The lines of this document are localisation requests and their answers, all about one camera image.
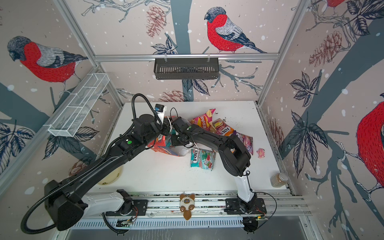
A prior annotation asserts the black wire basket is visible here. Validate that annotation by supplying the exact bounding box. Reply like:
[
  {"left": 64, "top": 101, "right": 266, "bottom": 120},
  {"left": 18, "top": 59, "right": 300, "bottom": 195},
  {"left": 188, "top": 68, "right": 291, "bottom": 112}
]
[{"left": 154, "top": 58, "right": 220, "bottom": 80}]

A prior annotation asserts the white mesh tray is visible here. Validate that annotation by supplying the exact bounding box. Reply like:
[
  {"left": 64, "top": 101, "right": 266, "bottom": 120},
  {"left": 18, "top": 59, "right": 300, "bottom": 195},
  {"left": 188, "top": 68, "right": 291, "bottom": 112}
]
[{"left": 48, "top": 73, "right": 110, "bottom": 137}]

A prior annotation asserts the plush cat toy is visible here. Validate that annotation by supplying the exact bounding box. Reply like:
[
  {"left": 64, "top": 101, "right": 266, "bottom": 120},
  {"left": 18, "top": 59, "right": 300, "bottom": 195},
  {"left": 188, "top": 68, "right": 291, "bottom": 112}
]
[{"left": 180, "top": 194, "right": 195, "bottom": 221}]

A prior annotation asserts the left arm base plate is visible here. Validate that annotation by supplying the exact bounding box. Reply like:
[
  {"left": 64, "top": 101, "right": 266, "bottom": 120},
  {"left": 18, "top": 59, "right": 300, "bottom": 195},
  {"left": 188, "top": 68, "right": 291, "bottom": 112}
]
[{"left": 105, "top": 200, "right": 149, "bottom": 217}]

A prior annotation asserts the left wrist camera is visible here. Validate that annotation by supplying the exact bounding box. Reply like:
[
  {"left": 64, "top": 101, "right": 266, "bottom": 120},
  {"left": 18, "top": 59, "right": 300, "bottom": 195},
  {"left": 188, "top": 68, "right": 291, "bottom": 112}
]
[{"left": 155, "top": 104, "right": 167, "bottom": 123}]

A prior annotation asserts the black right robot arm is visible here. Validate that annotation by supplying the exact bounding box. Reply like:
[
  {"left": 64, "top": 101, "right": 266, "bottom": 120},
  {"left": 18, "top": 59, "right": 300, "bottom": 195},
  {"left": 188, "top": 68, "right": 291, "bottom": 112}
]
[{"left": 170, "top": 117, "right": 257, "bottom": 214}]

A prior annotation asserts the purple Fox's candy bag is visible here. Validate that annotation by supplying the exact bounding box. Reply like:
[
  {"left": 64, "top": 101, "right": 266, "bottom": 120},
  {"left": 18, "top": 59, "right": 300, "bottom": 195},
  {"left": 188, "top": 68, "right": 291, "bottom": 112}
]
[{"left": 236, "top": 132, "right": 254, "bottom": 155}]

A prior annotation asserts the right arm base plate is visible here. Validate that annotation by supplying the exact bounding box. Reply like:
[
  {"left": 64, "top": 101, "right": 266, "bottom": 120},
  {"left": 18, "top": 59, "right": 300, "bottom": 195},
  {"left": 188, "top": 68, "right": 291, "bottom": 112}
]
[{"left": 224, "top": 198, "right": 267, "bottom": 215}]

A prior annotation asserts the pink Lay's chips bag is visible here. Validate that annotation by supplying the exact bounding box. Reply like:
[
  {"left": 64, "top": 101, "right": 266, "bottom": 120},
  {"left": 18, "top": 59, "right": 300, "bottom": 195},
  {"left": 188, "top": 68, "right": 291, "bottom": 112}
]
[{"left": 190, "top": 109, "right": 216, "bottom": 131}]

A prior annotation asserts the black corrugated cable conduit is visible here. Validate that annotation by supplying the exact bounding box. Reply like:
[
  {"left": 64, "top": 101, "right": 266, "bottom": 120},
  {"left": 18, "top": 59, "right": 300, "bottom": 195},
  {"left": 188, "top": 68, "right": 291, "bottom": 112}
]
[{"left": 20, "top": 140, "right": 121, "bottom": 235}]

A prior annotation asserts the small pink toy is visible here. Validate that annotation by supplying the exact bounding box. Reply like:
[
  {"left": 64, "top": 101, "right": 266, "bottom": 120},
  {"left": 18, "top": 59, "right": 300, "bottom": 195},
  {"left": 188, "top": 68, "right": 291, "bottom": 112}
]
[{"left": 256, "top": 148, "right": 265, "bottom": 159}]

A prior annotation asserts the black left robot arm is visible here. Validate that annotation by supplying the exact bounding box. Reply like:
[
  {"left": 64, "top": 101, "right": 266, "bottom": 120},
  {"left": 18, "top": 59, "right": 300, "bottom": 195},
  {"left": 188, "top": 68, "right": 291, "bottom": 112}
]
[{"left": 44, "top": 115, "right": 171, "bottom": 231}]

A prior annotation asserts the green snack packet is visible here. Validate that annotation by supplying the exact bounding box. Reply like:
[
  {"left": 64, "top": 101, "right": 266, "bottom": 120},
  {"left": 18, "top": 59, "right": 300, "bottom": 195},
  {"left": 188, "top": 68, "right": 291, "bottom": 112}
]
[{"left": 191, "top": 149, "right": 216, "bottom": 171}]

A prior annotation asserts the yellow round plate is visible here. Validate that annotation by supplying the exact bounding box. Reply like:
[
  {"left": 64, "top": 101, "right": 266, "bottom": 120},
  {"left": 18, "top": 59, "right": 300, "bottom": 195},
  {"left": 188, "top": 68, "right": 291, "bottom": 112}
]
[{"left": 98, "top": 166, "right": 124, "bottom": 186}]

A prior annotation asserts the red paper gift bag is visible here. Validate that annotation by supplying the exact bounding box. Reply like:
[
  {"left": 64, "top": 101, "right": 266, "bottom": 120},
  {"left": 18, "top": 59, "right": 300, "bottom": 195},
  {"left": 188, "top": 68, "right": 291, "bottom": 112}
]
[{"left": 146, "top": 117, "right": 190, "bottom": 157}]

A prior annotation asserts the clear plastic bottle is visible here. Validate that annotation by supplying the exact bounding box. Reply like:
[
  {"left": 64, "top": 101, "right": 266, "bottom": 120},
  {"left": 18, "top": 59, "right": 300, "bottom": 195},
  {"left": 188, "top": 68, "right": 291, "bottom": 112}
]
[{"left": 270, "top": 173, "right": 289, "bottom": 188}]

